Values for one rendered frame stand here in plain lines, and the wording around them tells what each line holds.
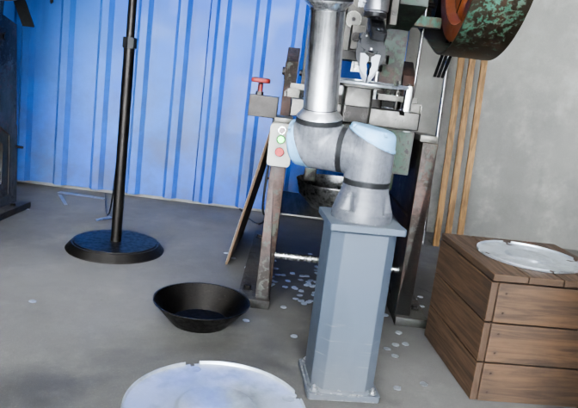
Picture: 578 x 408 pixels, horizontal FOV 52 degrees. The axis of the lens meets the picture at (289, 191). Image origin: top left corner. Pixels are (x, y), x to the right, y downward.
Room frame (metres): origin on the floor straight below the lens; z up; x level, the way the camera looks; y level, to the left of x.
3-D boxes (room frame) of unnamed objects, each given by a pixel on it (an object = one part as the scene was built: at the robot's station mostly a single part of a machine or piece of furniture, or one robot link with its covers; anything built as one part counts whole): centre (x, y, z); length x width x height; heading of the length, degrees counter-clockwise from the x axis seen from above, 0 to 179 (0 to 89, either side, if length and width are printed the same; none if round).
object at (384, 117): (2.22, -0.19, 0.68); 0.45 x 0.30 x 0.06; 90
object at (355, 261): (1.46, -0.19, 0.23); 0.19 x 0.19 x 0.45; 7
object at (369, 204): (1.46, -0.19, 0.50); 0.15 x 0.15 x 0.10
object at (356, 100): (2.05, -0.19, 0.72); 0.25 x 0.14 x 0.14; 0
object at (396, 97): (2.22, -0.36, 0.76); 0.17 x 0.06 x 0.10; 90
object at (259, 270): (2.36, 0.08, 0.45); 0.92 x 0.12 x 0.90; 0
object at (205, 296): (1.75, 0.23, 0.04); 0.30 x 0.30 x 0.07
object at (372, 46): (1.90, -0.20, 0.94); 0.09 x 0.08 x 0.12; 0
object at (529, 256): (1.67, -0.71, 0.35); 0.29 x 0.29 x 0.01
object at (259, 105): (1.99, 0.12, 0.62); 0.10 x 0.06 x 0.20; 90
